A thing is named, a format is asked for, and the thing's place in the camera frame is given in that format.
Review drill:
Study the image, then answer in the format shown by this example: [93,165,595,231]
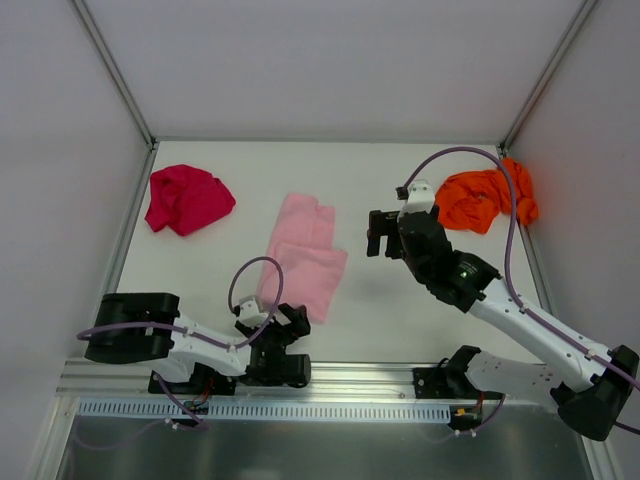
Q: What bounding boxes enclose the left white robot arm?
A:
[78,293,312,395]

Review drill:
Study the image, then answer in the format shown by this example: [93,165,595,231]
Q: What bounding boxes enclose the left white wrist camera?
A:
[235,296,267,328]

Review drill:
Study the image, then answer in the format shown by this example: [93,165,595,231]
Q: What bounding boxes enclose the right aluminium frame post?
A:
[498,0,600,153]

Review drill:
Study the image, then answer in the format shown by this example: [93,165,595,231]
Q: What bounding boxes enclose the pink t shirt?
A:
[257,193,348,324]

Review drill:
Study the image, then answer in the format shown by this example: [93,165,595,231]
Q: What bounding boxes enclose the aluminium frame post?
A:
[498,0,600,153]
[69,0,159,149]

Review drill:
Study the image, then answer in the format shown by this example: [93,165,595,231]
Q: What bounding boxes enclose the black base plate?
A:
[165,365,237,397]
[412,364,503,400]

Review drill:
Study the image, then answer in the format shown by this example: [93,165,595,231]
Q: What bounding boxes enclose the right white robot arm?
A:
[367,210,639,441]

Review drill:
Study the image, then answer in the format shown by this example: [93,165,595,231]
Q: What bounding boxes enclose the left aluminium frame post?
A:
[69,0,159,149]

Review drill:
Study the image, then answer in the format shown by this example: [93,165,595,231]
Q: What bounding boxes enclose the front aluminium rail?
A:
[55,356,562,402]

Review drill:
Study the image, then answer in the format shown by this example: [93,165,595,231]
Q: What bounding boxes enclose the orange t shirt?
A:
[435,157,539,235]

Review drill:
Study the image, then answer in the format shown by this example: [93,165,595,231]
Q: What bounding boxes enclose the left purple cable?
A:
[75,256,287,434]

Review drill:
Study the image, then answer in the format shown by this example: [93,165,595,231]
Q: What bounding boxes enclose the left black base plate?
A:
[165,365,237,397]

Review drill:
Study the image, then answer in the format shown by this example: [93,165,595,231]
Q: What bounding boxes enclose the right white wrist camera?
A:
[396,179,435,217]

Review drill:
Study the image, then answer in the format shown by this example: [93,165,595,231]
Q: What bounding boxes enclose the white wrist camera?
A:
[235,296,267,328]
[396,179,435,217]

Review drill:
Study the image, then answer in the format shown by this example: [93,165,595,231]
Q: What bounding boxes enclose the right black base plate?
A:
[412,364,503,400]

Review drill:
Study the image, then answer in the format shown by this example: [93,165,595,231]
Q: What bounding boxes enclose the magenta t shirt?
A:
[145,164,236,237]

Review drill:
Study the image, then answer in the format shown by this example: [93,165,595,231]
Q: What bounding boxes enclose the white slotted cable duct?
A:
[76,399,451,425]

